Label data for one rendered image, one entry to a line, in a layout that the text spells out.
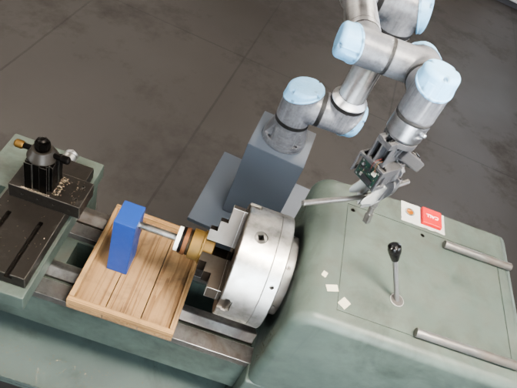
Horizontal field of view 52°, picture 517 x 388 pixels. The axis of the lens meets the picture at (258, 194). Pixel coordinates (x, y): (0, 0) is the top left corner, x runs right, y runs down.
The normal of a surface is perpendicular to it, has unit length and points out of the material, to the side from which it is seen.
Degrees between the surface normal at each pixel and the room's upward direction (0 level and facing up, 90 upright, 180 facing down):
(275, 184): 90
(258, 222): 4
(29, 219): 0
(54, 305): 90
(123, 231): 90
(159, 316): 0
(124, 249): 90
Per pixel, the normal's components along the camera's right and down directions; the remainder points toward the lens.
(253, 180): -0.29, 0.65
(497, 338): 0.29, -0.64
